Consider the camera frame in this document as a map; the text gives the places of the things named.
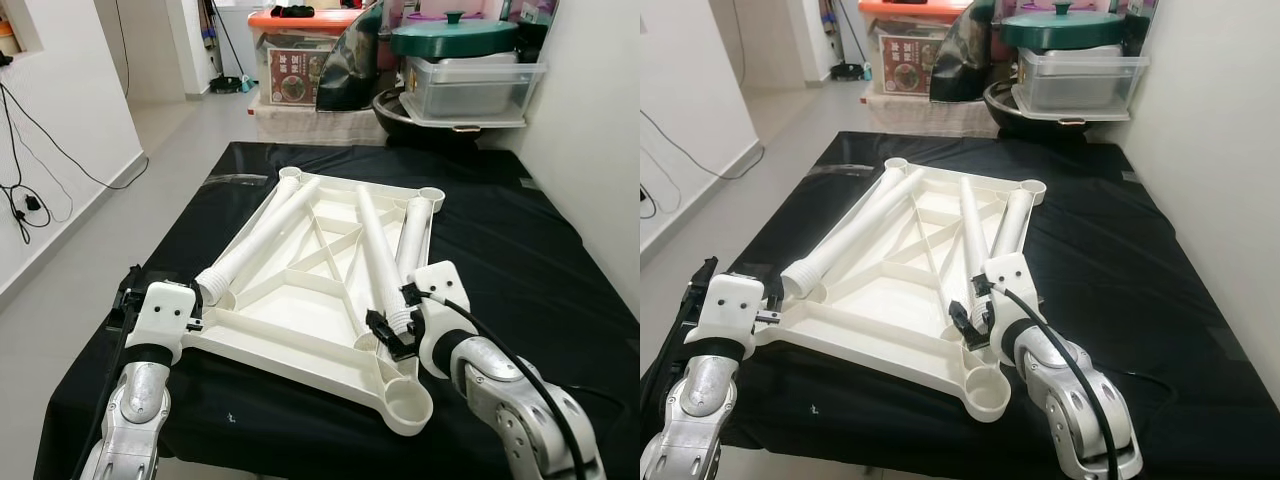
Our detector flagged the white plastic table leg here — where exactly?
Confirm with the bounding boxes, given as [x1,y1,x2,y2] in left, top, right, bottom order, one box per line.
[958,175,996,326]
[225,180,326,286]
[193,176,306,306]
[355,186,416,336]
[395,195,436,286]
[990,185,1036,276]
[780,165,916,301]
[830,168,929,266]

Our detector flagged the white plastic children tabletop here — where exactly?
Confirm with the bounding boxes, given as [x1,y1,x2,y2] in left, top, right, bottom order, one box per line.
[180,165,448,437]
[752,157,1048,423]

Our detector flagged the black tablecloth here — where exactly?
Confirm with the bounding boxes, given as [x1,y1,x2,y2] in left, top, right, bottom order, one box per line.
[35,140,640,480]
[640,130,1280,480]

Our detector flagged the beige cloth cover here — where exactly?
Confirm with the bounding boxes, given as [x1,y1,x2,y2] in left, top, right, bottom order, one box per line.
[250,100,393,147]
[865,90,1003,139]

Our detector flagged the broom with teal head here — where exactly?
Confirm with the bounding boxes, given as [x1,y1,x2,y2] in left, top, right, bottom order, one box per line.
[822,0,873,83]
[208,0,256,94]

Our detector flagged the black wok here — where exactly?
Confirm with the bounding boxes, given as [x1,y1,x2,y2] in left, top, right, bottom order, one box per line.
[372,88,533,141]
[983,80,1136,131]

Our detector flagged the clear plastic bin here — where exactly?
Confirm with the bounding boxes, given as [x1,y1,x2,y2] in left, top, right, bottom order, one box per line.
[1012,45,1151,119]
[402,52,549,123]

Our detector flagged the white appliance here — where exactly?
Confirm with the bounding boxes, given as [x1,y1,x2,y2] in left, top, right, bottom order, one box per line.
[216,0,263,79]

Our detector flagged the storage box with orange lid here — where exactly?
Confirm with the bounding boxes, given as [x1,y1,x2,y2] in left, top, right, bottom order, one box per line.
[858,0,969,98]
[248,8,363,107]

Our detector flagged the dark green pot lid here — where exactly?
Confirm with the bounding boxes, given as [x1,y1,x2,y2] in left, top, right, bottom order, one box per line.
[390,10,520,59]
[1000,2,1128,51]

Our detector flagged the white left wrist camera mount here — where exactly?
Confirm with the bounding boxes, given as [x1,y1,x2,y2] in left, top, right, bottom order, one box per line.
[128,281,198,364]
[697,275,766,361]

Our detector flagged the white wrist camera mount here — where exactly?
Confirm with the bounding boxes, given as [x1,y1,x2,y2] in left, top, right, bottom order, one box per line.
[697,275,766,361]
[410,261,473,379]
[985,252,1041,366]
[128,281,198,364]

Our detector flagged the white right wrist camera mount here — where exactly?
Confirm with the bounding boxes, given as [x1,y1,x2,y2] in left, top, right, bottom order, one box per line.
[985,252,1041,366]
[410,261,473,379]

